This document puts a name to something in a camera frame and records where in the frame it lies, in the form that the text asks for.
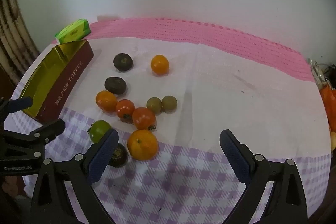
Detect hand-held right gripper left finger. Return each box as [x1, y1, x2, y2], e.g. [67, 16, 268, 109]
[30, 128, 119, 224]

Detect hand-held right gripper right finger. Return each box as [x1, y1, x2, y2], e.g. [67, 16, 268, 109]
[219, 129, 308, 224]

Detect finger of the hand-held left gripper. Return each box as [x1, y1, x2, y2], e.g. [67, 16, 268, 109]
[0, 97, 34, 125]
[0, 118, 66, 160]

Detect dark brown round fruit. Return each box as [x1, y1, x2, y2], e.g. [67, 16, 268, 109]
[104, 77, 127, 94]
[108, 143, 129, 168]
[113, 53, 133, 72]

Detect green tomato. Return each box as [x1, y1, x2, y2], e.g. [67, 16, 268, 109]
[87, 120, 112, 143]

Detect orange tangerine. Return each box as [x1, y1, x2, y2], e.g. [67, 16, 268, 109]
[95, 90, 118, 112]
[127, 129, 159, 161]
[150, 55, 169, 76]

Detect red and gold tin box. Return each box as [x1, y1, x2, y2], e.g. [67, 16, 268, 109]
[19, 40, 94, 125]

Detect red tomato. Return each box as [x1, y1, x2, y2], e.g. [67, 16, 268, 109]
[132, 107, 157, 131]
[115, 99, 136, 121]

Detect small olive green fruit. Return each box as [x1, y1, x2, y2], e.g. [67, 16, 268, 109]
[146, 97, 163, 115]
[161, 95, 178, 111]

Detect pink and purple checked tablecloth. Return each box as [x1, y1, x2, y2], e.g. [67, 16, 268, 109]
[4, 18, 332, 224]

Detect beige patterned curtain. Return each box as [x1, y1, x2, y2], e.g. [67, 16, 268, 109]
[0, 0, 40, 83]

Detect green tissue pack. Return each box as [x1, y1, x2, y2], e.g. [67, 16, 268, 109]
[55, 19, 91, 44]

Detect orange snack packet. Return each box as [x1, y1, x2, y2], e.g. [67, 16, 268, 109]
[319, 85, 336, 132]

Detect shiny foil wrappers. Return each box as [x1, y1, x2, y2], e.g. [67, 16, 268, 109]
[308, 58, 336, 88]

